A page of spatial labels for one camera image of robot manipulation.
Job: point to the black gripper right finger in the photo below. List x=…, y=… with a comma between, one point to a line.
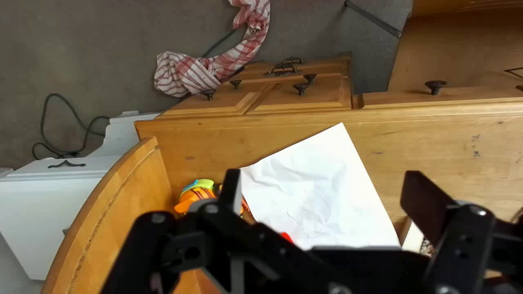
x=431, y=210

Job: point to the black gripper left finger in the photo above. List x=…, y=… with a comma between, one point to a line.
x=232, y=190

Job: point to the orange toy car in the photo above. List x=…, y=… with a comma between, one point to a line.
x=197, y=197

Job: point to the red plastic wristband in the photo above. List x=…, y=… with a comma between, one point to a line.
x=287, y=238

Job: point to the white paper sheet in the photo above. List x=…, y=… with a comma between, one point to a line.
x=312, y=190

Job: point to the red white striped cloth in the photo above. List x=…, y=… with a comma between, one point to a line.
x=181, y=74

